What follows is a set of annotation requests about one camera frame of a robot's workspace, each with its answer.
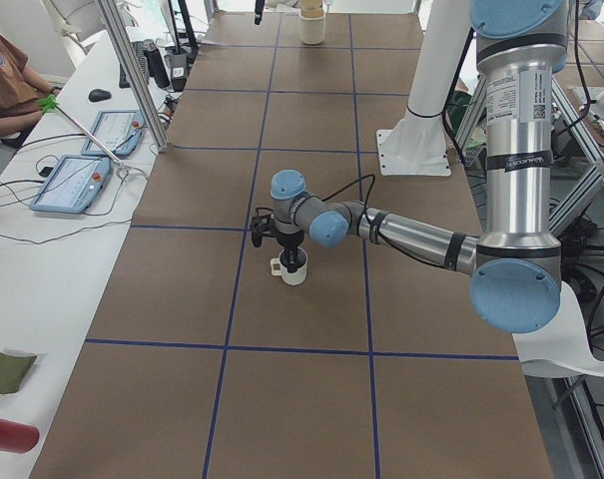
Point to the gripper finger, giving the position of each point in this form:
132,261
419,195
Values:
259,11

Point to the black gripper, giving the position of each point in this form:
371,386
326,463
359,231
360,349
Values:
291,243

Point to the white mug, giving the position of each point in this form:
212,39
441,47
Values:
291,272

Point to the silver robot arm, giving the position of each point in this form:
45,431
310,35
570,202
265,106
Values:
514,266

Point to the cream plastic basket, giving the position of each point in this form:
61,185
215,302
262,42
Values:
312,22

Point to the black water bottle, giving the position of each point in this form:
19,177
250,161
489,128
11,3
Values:
156,66

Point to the black computer mouse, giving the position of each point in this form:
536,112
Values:
99,95

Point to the upper teach pendant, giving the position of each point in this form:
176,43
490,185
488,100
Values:
119,130

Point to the teach pendant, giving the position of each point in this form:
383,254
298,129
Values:
72,185
119,130

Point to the lower teach pendant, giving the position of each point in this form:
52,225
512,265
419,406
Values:
72,185

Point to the metal rod green tip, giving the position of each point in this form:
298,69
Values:
50,104

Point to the person in brown shirt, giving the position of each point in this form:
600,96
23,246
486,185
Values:
21,88

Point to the white chair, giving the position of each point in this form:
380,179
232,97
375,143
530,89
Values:
559,349

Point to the green bean bag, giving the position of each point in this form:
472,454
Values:
13,370

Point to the red bottle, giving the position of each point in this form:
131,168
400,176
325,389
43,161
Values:
17,437

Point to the aluminium frame post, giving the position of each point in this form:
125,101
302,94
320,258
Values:
125,54

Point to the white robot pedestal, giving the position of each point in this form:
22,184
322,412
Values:
416,146

